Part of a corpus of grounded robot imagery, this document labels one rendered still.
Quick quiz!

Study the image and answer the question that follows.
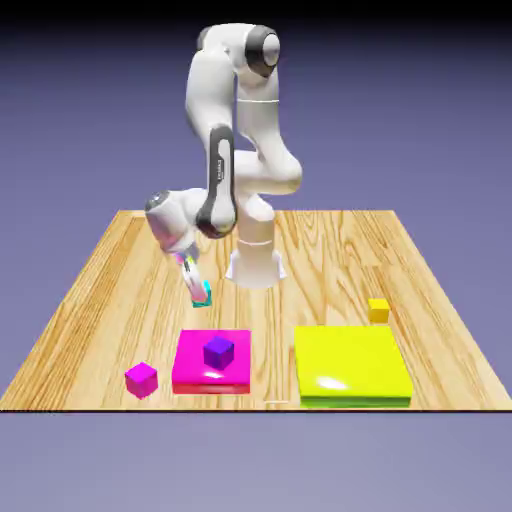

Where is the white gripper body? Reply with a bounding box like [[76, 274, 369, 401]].
[[181, 258, 210, 304]]

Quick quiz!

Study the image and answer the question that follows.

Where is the small yellow cube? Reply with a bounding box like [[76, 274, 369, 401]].
[[367, 298, 391, 324]]

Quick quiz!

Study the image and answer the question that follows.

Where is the small magenta cube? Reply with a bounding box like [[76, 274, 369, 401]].
[[124, 361, 160, 400]]

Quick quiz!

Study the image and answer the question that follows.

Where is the large magenta box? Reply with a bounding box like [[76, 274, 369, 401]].
[[171, 328, 252, 396]]

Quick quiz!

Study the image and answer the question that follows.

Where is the large yellow box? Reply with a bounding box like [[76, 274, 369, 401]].
[[294, 325, 414, 409]]

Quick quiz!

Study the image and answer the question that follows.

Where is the small cyan cube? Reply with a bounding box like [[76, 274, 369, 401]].
[[191, 279, 213, 309]]

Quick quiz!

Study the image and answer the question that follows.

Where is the small purple cube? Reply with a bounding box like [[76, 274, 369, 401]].
[[202, 335, 236, 371]]

